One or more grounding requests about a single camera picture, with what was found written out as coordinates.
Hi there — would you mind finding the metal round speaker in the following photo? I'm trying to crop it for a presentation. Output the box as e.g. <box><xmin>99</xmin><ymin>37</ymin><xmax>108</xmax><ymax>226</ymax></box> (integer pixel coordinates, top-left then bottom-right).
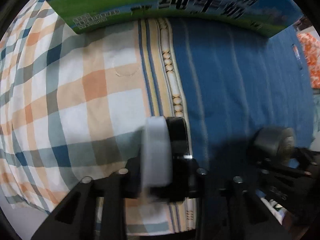
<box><xmin>254</xmin><ymin>126</ymin><xmax>295</xmax><ymax>163</ymax></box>

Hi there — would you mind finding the galaxy print lighter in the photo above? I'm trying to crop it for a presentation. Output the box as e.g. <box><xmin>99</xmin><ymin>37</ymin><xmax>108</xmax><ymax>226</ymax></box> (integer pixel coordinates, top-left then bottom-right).
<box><xmin>292</xmin><ymin>43</ymin><xmax>304</xmax><ymax>76</ymax></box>

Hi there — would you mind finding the plaid checkered cloth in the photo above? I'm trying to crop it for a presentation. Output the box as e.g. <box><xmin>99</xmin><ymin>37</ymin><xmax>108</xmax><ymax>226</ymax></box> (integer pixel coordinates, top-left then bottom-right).
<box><xmin>0</xmin><ymin>0</ymin><xmax>196</xmax><ymax>237</ymax></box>

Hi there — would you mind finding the blue striped tablecloth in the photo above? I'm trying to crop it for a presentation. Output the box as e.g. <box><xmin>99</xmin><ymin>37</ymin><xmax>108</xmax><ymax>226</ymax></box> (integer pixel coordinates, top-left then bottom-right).
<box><xmin>171</xmin><ymin>17</ymin><xmax>316</xmax><ymax>201</ymax></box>

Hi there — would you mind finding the blue cardboard milk box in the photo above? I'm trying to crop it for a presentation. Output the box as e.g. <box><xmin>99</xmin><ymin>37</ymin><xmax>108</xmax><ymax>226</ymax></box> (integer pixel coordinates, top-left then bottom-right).
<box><xmin>46</xmin><ymin>0</ymin><xmax>303</xmax><ymax>37</ymax></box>

